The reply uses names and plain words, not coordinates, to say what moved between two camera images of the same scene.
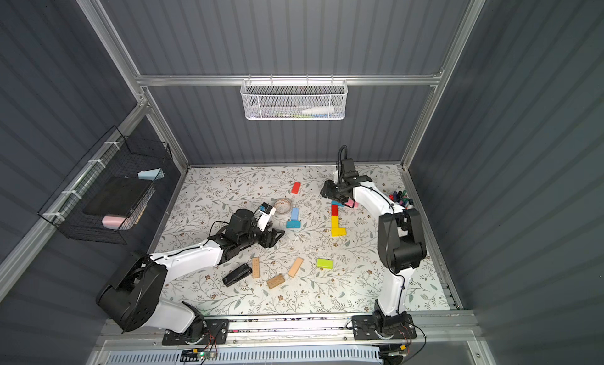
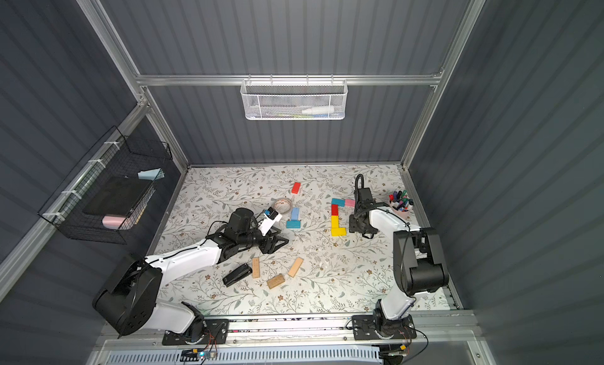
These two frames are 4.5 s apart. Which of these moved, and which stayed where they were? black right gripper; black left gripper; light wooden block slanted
Moved: black right gripper
Stayed: black left gripper; light wooden block slanted
